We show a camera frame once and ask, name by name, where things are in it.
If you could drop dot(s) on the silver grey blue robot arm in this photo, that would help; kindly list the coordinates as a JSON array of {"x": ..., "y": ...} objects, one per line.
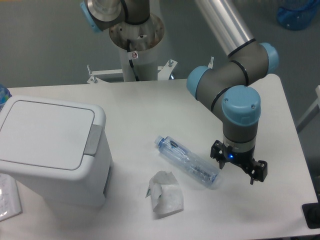
[{"x": 226, "y": 92}]

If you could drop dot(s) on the black device at table edge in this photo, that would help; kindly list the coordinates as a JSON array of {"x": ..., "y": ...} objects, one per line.
[{"x": 311, "y": 213}]

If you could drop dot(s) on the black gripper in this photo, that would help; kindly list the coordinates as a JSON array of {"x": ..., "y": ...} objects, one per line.
[{"x": 257, "y": 170}]

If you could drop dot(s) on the white frame at right edge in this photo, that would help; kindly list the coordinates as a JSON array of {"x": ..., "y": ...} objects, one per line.
[{"x": 310, "y": 113}]

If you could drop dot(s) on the water bottle behind trash can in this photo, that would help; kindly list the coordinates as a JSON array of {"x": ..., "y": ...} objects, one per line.
[{"x": 5, "y": 94}]

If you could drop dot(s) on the crumpled white paper packet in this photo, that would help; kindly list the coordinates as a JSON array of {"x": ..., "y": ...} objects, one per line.
[{"x": 165, "y": 194}]

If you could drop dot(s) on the clear empty plastic bottle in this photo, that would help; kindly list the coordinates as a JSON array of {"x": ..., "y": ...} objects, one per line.
[{"x": 182, "y": 158}]

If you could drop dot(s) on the blue plastic container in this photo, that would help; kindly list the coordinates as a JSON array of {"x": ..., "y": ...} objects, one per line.
[{"x": 296, "y": 15}]

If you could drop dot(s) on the white trash can lid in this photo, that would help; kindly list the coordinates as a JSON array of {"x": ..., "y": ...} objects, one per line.
[{"x": 45, "y": 135}]

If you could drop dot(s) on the white trash can body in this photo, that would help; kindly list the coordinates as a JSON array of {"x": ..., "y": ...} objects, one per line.
[{"x": 85, "y": 185}]

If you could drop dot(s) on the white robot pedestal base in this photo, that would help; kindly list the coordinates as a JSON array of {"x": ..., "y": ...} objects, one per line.
[{"x": 138, "y": 50}]

